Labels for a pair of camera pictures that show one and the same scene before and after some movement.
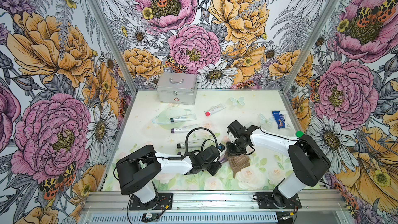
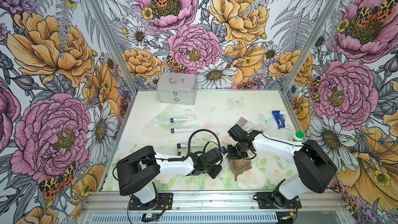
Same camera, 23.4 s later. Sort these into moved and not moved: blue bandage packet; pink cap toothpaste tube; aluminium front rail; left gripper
Moved: pink cap toothpaste tube
Not moved: left gripper; blue bandage packet; aluminium front rail
